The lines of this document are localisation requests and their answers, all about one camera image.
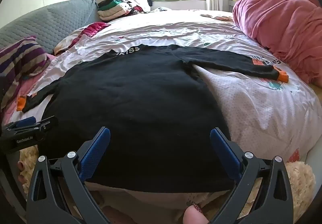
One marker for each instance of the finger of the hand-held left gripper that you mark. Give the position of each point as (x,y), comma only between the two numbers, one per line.
(49,123)
(26,121)

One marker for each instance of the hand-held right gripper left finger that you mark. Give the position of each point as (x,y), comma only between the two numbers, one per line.
(94,156)

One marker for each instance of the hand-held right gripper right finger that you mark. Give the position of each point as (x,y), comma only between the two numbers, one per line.
(225,153)

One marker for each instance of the black sweater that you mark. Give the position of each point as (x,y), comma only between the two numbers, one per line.
(138,113)

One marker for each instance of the pile of folded clothes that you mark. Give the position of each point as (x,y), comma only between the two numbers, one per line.
(113,9)

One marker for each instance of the person's left hand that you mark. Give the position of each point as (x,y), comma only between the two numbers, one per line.
(20,165)

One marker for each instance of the person's right hand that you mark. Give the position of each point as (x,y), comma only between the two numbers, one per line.
(193,216)

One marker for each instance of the printed pale pink quilt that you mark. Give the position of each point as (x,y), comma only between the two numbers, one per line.
(251,103)

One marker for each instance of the purple striped pillow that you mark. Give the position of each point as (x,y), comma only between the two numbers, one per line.
(17,60)

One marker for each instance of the grey quilted headboard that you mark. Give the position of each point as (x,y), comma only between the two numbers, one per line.
(50,20)

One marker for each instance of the red floral blanket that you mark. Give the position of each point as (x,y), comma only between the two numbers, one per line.
(93,29)

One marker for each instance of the rolled pink duvet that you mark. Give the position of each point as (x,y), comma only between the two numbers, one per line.
(276,17)

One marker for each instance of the green window sill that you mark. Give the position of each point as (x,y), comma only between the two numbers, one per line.
(176,0)

